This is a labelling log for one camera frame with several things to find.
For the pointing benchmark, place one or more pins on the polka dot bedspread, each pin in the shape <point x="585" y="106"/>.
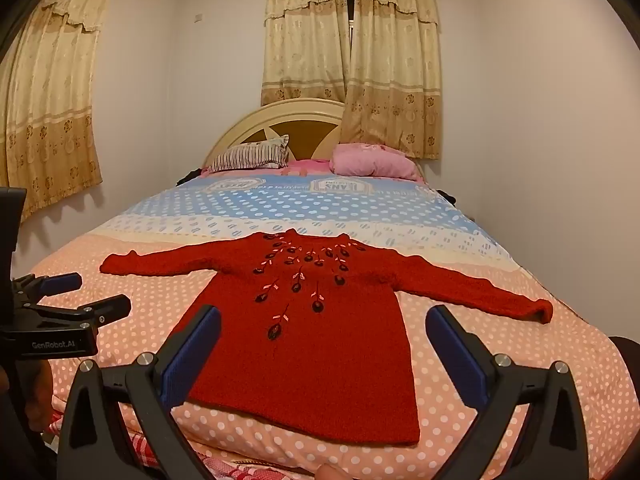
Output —
<point x="350" y="205"/>

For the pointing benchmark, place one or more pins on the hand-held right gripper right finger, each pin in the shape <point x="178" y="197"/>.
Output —
<point x="460" y="355"/>

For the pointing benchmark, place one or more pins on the dark cloth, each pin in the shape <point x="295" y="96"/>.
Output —
<point x="447" y="195"/>

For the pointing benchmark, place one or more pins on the black cloth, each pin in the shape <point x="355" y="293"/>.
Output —
<point x="187" y="177"/>

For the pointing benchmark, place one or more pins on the wide beige floral curtain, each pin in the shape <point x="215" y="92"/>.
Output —
<point x="50" y="110"/>

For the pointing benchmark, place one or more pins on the short beige floral curtain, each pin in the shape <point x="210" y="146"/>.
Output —
<point x="300" y="50"/>

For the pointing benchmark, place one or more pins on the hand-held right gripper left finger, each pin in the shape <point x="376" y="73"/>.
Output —
<point x="192" y="355"/>

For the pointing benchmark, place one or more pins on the red checked cloth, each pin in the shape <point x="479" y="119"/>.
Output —
<point x="142" y="452"/>

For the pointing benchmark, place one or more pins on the long beige floral curtain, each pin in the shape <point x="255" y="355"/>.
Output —
<point x="395" y="85"/>

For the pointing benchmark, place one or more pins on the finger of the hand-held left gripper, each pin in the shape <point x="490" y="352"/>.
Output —
<point x="107" y="310"/>
<point x="60" y="282"/>

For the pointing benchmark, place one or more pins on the pink bed sheet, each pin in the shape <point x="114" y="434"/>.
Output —
<point x="305" y="165"/>

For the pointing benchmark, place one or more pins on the window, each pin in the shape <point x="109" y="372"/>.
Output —
<point x="351" y="15"/>

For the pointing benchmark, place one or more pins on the person's left hand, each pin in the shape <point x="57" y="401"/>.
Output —
<point x="41" y="400"/>

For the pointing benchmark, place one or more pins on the cream wooden headboard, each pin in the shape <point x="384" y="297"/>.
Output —
<point x="300" y="112"/>

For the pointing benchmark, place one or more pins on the pink pillow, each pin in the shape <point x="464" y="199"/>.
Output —
<point x="370" y="160"/>

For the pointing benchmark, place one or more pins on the striped pillow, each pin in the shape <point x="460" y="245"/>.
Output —
<point x="245" y="156"/>

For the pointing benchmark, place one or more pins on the red embroidered knit sweater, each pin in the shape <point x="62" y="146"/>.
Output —
<point x="310" y="360"/>

